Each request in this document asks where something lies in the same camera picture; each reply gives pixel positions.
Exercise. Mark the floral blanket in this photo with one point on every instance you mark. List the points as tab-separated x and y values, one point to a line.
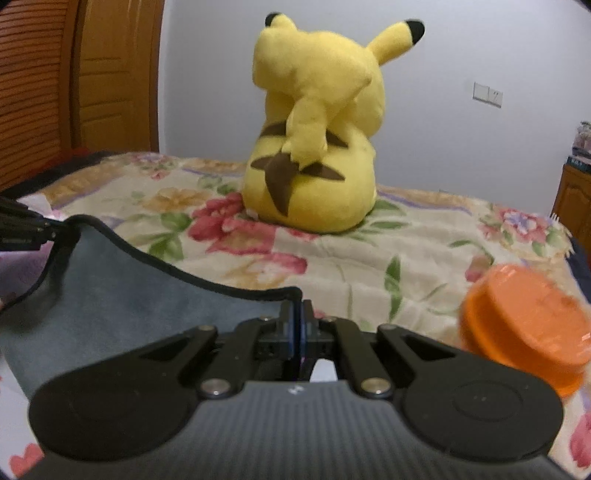
369	272

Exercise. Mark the wooden cabinet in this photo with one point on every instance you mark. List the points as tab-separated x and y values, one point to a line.
575	198

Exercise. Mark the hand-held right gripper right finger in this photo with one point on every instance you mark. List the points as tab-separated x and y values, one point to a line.
306	325

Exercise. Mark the white wall switch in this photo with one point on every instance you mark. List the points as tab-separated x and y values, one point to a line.
487	94

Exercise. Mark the stack of books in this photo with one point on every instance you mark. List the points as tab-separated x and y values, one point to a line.
581	152

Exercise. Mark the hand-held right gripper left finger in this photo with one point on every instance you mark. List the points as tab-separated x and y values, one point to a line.
290	325

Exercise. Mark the orange plastic container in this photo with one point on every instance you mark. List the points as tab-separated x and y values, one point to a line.
526	323

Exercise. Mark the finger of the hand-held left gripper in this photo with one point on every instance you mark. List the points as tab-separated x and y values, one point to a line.
27	224
21	243

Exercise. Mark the yellow plush toy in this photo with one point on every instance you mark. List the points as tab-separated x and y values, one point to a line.
318	138

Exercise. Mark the wooden door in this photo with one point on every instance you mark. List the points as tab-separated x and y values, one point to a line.
117	74
32	83

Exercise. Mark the grey towel with black edge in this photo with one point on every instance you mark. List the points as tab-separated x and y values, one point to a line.
120	295

